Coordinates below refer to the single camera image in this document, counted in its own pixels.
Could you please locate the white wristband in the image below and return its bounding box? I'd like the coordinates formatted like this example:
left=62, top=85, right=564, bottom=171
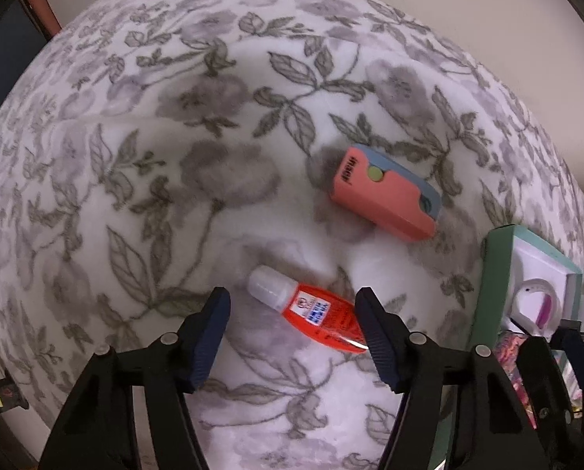
left=510, top=278, right=565, bottom=338

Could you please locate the clear round toy case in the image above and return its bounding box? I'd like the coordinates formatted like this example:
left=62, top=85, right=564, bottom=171
left=495, top=330, right=537, bottom=429

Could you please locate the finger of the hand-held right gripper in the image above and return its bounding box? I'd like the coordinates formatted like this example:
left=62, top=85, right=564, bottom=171
left=551, top=327, right=584, bottom=432
left=519, top=339, right=574, bottom=432

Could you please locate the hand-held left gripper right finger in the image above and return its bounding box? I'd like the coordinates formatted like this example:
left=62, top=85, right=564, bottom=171
left=354, top=288, right=550, bottom=470

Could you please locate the teal cardboard box lid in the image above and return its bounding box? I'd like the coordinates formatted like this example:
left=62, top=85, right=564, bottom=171
left=429, top=224, right=584, bottom=470

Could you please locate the grey floral blanket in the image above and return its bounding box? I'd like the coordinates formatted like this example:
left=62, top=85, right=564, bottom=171
left=0, top=0, right=584, bottom=470

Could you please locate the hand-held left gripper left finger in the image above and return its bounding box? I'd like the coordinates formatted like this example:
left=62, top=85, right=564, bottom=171
left=38, top=287, right=231, bottom=470

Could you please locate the small orange blue toy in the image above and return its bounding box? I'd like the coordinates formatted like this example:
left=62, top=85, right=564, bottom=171
left=329, top=144, right=442, bottom=242

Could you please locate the dark cabinet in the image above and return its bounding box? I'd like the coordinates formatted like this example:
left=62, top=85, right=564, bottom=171
left=0, top=0, right=63, bottom=114

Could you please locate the red glue tube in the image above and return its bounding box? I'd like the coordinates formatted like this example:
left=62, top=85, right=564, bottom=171
left=247, top=265, right=371, bottom=354

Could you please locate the black device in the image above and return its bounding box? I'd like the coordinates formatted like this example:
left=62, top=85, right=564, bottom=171
left=0, top=376, right=29, bottom=413

